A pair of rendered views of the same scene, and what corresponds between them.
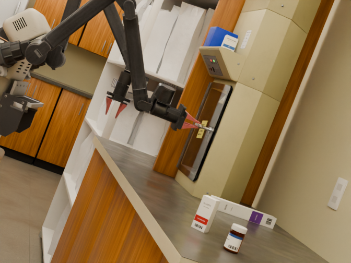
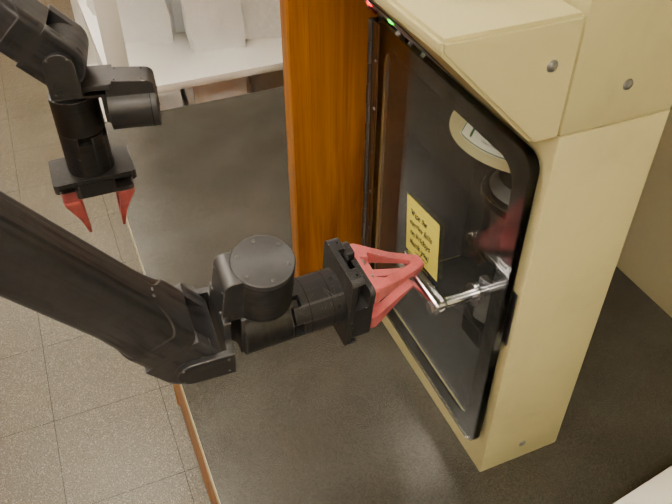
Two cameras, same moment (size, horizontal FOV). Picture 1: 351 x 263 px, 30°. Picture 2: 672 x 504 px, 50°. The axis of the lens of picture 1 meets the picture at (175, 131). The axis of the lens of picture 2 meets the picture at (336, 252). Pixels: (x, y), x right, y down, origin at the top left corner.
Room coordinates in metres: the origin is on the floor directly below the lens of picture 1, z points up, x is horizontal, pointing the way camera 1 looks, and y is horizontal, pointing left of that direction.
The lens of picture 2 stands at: (2.07, 0.09, 1.71)
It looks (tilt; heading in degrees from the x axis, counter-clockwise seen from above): 41 degrees down; 351
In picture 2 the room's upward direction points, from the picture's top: straight up
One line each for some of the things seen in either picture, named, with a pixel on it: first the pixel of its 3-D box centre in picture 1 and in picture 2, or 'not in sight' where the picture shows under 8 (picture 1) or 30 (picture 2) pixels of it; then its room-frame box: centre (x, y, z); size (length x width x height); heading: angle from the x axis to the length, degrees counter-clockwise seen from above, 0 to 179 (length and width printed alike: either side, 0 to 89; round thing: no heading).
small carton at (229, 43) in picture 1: (229, 44); not in sight; (2.59, -0.07, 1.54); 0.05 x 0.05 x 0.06; 4
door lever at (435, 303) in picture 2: (201, 126); (435, 278); (2.59, -0.09, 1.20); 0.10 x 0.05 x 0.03; 14
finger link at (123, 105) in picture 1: (116, 107); (106, 196); (2.88, 0.28, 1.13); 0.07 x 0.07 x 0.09; 14
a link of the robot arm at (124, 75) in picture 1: (126, 79); (81, 110); (2.88, 0.28, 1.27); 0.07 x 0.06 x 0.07; 93
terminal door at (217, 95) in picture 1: (203, 129); (427, 237); (2.67, -0.10, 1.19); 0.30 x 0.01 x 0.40; 14
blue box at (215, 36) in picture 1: (220, 41); not in sight; (2.73, -0.04, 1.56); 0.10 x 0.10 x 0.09; 14
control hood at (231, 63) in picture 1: (217, 62); (403, 11); (2.65, -0.05, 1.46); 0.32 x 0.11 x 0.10; 14
